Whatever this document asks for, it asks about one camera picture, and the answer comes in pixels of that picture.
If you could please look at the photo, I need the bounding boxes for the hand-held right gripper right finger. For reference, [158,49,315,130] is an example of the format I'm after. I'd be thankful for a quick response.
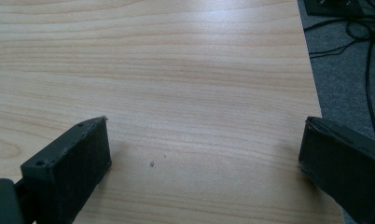
[298,116,375,224]

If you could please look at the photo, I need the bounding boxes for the black device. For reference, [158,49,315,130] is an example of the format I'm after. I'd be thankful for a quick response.
[302,0,375,19]

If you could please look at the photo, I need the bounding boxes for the black cable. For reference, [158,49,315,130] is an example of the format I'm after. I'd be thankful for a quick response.
[303,18,375,60]
[345,18,375,146]

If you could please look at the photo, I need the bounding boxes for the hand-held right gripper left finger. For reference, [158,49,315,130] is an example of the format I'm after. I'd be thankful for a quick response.
[20,116,112,224]

